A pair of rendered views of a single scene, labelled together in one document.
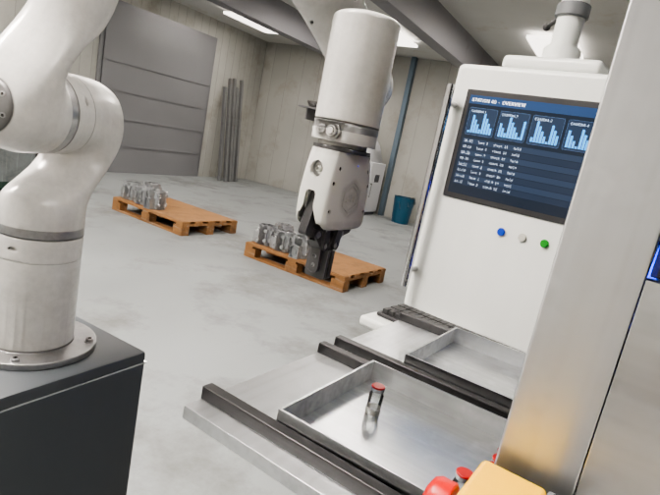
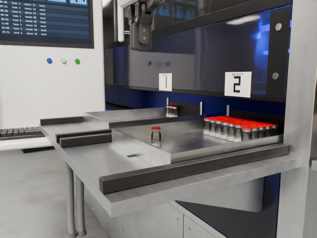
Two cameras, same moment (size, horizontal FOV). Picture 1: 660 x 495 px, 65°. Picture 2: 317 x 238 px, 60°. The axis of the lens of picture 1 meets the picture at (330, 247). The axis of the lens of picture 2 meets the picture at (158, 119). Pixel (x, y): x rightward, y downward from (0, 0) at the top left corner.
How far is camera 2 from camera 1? 0.64 m
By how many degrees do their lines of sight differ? 61
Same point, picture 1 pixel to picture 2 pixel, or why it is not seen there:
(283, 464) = (210, 177)
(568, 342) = not seen: outside the picture
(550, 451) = not seen: outside the picture
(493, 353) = (109, 117)
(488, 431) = (183, 131)
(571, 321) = not seen: outside the picture
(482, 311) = (54, 113)
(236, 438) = (175, 187)
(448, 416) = (165, 135)
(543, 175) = (63, 21)
